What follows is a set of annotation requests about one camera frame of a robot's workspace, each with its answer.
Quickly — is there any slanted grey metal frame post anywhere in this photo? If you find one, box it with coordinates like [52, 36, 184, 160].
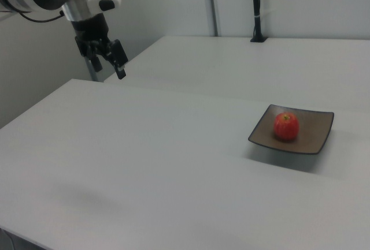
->
[86, 57, 105, 83]

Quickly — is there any black camera stand pole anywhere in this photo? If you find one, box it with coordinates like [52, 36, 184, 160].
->
[250, 0, 268, 43]

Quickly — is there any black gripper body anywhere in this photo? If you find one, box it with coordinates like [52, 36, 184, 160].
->
[71, 13, 113, 58]

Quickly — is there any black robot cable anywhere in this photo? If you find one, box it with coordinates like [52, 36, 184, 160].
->
[19, 10, 65, 23]

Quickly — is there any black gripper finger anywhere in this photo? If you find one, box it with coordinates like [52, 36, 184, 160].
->
[108, 39, 129, 80]
[75, 35, 103, 73]

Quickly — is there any square brown ceramic plate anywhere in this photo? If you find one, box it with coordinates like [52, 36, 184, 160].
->
[247, 104, 335, 155]

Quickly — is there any red apple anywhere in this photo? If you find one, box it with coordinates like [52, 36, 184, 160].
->
[273, 112, 299, 141]

